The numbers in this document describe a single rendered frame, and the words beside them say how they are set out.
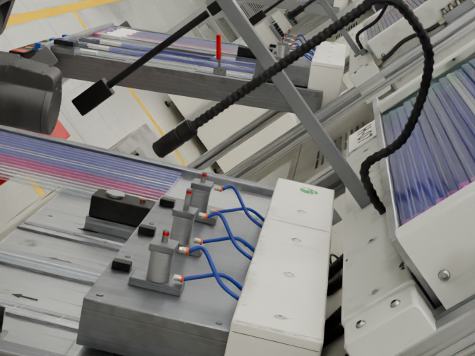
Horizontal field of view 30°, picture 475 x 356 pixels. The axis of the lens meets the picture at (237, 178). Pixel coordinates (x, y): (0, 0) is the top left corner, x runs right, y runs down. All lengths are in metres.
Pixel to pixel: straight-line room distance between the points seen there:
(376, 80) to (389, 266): 1.35
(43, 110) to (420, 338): 0.45
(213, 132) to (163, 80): 3.37
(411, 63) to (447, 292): 1.43
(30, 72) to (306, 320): 0.38
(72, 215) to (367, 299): 0.53
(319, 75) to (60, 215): 1.12
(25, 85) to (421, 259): 0.45
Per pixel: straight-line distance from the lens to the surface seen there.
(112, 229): 1.12
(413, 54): 2.10
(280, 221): 1.04
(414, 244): 0.69
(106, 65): 2.22
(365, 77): 2.10
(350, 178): 0.98
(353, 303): 0.75
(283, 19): 8.32
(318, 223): 1.06
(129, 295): 0.82
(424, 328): 0.69
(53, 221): 1.14
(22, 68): 0.93
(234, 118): 5.51
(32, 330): 0.87
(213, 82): 2.17
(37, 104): 0.93
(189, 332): 0.79
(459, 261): 0.70
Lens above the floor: 1.48
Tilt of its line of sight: 14 degrees down
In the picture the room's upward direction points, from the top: 56 degrees clockwise
